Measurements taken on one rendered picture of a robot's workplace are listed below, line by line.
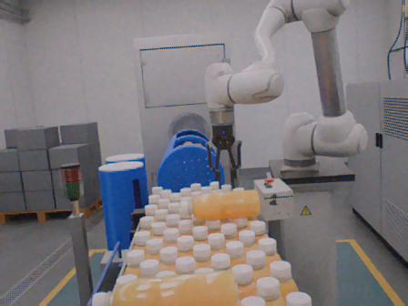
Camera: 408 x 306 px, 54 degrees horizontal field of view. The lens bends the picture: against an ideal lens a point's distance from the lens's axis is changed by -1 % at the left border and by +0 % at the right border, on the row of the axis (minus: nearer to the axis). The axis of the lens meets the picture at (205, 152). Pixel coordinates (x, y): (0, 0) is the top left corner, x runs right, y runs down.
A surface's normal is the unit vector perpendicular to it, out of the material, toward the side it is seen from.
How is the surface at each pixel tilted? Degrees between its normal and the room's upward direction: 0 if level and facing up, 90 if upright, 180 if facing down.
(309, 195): 90
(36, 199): 90
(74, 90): 90
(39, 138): 90
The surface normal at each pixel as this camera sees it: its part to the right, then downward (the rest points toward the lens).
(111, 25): -0.08, 0.15
